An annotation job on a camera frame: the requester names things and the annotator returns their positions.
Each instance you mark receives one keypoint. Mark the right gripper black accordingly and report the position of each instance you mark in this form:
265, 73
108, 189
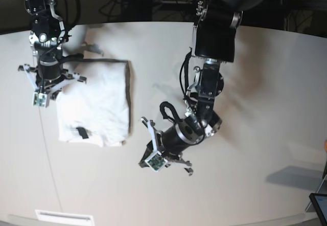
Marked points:
51, 77

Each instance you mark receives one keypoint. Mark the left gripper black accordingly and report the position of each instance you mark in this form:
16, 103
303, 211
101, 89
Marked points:
173, 141

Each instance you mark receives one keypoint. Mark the white printed T-shirt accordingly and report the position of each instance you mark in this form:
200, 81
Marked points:
97, 111

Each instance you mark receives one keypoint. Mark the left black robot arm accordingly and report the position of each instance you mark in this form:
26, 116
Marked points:
201, 82

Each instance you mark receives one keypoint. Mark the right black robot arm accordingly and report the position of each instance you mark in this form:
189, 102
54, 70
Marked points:
48, 33

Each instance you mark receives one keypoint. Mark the white paper label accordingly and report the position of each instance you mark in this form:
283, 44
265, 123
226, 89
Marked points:
65, 218

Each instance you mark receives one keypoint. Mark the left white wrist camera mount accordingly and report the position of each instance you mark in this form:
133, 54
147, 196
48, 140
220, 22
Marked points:
163, 154

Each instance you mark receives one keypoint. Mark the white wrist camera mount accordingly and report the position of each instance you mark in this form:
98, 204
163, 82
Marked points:
31, 75
163, 154

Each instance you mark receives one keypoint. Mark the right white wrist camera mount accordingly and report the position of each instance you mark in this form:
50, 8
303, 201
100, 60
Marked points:
31, 75

